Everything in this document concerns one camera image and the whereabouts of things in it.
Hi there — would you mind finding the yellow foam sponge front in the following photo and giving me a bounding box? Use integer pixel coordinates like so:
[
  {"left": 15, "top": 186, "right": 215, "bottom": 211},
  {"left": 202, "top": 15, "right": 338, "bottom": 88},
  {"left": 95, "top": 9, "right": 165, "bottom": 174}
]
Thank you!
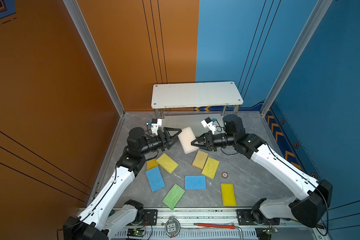
[{"left": 221, "top": 184, "right": 237, "bottom": 207}]

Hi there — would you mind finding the small orange-yellow sponge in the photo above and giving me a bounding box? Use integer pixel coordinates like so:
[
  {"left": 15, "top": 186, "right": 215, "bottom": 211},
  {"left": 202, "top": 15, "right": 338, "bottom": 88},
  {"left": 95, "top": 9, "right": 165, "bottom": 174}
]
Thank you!
[{"left": 147, "top": 159, "right": 159, "bottom": 171}]

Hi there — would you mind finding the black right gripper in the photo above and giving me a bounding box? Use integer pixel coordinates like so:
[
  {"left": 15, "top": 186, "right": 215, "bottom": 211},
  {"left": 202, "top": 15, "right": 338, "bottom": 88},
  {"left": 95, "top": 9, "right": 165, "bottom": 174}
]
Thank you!
[{"left": 191, "top": 131, "right": 236, "bottom": 152}]

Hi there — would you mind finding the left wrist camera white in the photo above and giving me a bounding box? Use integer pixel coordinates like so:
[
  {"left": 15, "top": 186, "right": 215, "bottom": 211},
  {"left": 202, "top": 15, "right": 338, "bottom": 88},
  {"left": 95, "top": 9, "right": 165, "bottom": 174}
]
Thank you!
[{"left": 147, "top": 119, "right": 163, "bottom": 136}]

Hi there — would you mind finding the orange-yellow thick sponge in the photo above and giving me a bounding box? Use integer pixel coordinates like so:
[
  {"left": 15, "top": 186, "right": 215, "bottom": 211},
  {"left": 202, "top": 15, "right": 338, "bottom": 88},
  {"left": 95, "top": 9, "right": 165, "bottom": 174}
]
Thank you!
[{"left": 192, "top": 150, "right": 209, "bottom": 170}]

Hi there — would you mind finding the white two-tier metal shelf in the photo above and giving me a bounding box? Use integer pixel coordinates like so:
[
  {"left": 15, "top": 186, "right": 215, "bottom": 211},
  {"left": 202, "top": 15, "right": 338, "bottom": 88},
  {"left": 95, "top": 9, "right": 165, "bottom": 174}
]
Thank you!
[{"left": 151, "top": 82, "right": 244, "bottom": 112}]

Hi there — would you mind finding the yellow cellulose sponge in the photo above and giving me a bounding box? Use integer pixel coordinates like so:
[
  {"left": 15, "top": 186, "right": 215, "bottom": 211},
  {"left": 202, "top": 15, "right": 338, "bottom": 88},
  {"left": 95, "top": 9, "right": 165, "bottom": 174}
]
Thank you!
[
  {"left": 156, "top": 153, "right": 179, "bottom": 174},
  {"left": 202, "top": 157, "right": 220, "bottom": 180}
]

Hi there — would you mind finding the blue cellulose sponge left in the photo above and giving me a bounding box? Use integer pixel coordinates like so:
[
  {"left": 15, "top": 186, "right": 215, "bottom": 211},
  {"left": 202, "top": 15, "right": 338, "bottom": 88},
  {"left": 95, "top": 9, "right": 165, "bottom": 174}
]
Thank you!
[{"left": 146, "top": 167, "right": 165, "bottom": 192}]

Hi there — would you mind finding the green circuit board left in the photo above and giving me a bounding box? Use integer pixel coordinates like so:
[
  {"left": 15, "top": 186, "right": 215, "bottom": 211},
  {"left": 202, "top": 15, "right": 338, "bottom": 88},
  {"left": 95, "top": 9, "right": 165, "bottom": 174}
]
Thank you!
[{"left": 127, "top": 229, "right": 146, "bottom": 239}]

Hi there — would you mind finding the yellow cellulose sponge right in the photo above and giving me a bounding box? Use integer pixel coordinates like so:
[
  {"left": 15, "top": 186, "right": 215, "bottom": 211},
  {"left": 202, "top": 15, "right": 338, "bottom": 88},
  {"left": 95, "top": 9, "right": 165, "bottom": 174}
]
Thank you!
[{"left": 202, "top": 157, "right": 220, "bottom": 180}]

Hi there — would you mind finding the circuit board right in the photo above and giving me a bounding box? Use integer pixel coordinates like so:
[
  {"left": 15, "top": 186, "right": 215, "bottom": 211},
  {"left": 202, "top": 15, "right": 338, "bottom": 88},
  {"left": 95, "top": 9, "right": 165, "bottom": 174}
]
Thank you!
[{"left": 263, "top": 227, "right": 279, "bottom": 235}]

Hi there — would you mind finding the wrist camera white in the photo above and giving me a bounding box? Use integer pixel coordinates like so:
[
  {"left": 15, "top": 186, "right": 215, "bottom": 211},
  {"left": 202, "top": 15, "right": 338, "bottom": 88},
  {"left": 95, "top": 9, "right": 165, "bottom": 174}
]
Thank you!
[
  {"left": 201, "top": 117, "right": 217, "bottom": 135},
  {"left": 147, "top": 119, "right": 163, "bottom": 136}
]

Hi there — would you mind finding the aluminium left corner post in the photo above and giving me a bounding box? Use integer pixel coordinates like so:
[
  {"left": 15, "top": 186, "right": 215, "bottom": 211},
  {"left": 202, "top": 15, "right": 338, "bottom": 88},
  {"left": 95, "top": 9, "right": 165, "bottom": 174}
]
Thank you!
[{"left": 63, "top": 0, "right": 125, "bottom": 117}]

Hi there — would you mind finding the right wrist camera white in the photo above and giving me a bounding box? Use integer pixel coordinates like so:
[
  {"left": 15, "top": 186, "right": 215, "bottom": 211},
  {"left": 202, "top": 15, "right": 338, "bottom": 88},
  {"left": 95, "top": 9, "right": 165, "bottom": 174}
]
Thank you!
[{"left": 201, "top": 117, "right": 217, "bottom": 135}]

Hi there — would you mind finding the yellow cellulose sponge left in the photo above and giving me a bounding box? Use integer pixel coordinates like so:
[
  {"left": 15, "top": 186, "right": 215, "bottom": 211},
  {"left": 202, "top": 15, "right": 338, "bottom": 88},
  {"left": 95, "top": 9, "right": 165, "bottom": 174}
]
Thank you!
[{"left": 156, "top": 153, "right": 179, "bottom": 174}]

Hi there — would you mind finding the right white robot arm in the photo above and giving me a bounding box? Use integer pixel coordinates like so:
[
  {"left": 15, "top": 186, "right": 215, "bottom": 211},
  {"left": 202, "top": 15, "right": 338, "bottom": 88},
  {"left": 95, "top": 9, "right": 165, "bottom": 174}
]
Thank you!
[{"left": 191, "top": 115, "right": 333, "bottom": 228}]

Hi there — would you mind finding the blue cellulose sponge centre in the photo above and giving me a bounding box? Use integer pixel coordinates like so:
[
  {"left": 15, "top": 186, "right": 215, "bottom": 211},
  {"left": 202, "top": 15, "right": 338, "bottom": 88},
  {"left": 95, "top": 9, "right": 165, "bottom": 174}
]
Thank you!
[{"left": 185, "top": 175, "right": 207, "bottom": 190}]

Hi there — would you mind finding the aluminium front rail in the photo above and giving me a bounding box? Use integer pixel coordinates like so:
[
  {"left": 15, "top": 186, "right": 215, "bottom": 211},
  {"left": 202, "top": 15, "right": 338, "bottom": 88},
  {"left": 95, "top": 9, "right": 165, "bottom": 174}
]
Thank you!
[{"left": 68, "top": 206, "right": 331, "bottom": 240}]

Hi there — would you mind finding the red handled tool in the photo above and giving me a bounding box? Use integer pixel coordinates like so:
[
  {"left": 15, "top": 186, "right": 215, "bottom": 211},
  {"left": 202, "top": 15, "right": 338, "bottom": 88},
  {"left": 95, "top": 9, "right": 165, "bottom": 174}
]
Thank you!
[{"left": 194, "top": 223, "right": 237, "bottom": 230}]

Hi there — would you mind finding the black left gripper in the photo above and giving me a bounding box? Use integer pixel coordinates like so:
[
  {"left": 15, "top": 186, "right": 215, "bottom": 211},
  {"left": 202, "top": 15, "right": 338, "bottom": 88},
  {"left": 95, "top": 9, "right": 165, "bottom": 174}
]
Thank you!
[{"left": 138, "top": 128, "right": 180, "bottom": 158}]

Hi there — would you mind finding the green cellulose sponge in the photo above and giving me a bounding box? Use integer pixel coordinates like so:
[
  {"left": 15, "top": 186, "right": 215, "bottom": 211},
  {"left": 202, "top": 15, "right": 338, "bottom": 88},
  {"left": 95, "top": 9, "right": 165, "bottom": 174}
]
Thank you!
[{"left": 163, "top": 184, "right": 185, "bottom": 210}]

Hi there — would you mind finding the blue cellulose sponge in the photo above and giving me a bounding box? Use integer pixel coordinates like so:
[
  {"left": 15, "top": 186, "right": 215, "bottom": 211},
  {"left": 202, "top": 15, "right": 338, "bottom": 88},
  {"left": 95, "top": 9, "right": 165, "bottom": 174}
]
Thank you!
[
  {"left": 185, "top": 175, "right": 207, "bottom": 190},
  {"left": 146, "top": 167, "right": 165, "bottom": 192}
]

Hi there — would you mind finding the round grey socket plate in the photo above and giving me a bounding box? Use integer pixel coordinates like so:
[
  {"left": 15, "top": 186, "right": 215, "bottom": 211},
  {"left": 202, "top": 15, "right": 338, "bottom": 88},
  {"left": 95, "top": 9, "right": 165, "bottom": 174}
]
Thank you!
[{"left": 165, "top": 217, "right": 181, "bottom": 238}]

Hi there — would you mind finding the aluminium right corner post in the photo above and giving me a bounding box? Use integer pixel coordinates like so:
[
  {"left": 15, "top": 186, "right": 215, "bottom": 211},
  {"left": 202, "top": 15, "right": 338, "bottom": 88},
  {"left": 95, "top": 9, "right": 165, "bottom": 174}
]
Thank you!
[{"left": 260, "top": 0, "right": 333, "bottom": 117}]

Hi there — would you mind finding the white foam sponge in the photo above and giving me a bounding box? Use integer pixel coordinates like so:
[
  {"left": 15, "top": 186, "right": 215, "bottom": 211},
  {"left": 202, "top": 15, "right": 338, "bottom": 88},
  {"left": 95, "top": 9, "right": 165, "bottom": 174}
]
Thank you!
[{"left": 178, "top": 127, "right": 199, "bottom": 154}]

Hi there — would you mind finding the aluminium corner post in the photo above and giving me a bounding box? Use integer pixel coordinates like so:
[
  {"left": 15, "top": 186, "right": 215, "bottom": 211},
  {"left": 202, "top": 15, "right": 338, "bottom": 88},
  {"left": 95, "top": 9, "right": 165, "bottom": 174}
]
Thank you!
[
  {"left": 63, "top": 0, "right": 125, "bottom": 117},
  {"left": 260, "top": 0, "right": 333, "bottom": 117}
]

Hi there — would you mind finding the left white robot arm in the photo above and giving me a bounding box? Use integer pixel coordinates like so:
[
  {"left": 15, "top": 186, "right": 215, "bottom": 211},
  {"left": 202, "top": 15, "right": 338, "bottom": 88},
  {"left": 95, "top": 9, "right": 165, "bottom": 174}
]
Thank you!
[{"left": 57, "top": 127, "right": 182, "bottom": 240}]

